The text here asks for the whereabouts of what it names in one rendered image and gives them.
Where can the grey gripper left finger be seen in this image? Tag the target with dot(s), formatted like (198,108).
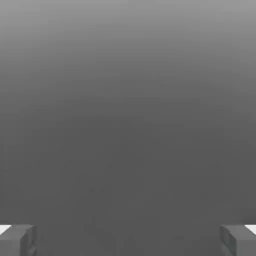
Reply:
(16,240)

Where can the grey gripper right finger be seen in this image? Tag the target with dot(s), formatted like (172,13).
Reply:
(240,240)

